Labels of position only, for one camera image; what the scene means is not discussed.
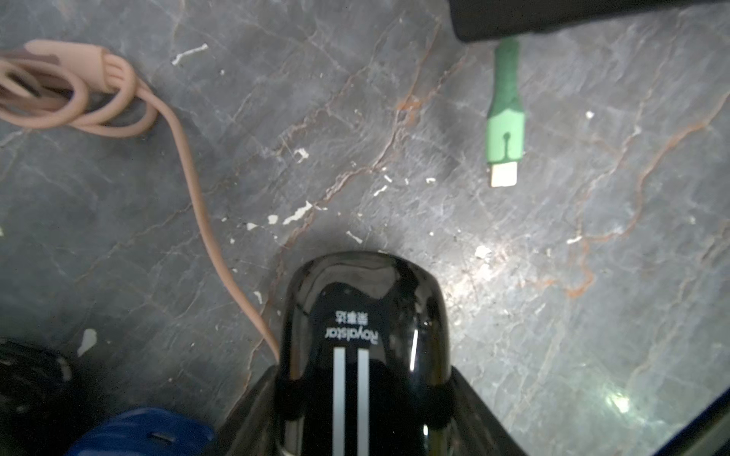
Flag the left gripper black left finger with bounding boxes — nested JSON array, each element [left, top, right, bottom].
[[202, 366, 278, 456]]

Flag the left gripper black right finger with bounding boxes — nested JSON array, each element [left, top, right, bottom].
[[450, 367, 527, 456]]

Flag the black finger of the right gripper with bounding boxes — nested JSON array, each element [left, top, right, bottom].
[[446, 0, 730, 44]]

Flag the pink charging cable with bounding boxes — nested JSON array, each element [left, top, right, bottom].
[[0, 38, 281, 363]]

